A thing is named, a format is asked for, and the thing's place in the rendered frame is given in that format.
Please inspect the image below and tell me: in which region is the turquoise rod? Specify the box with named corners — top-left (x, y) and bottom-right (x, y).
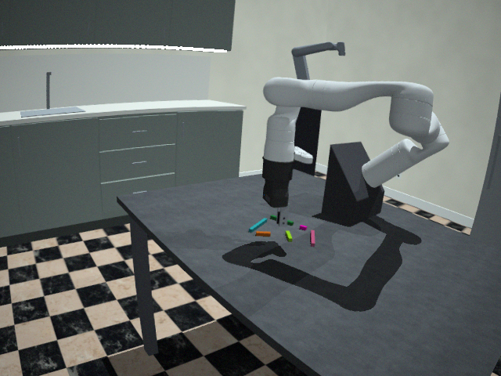
top-left (249, 218), bottom-right (267, 233)

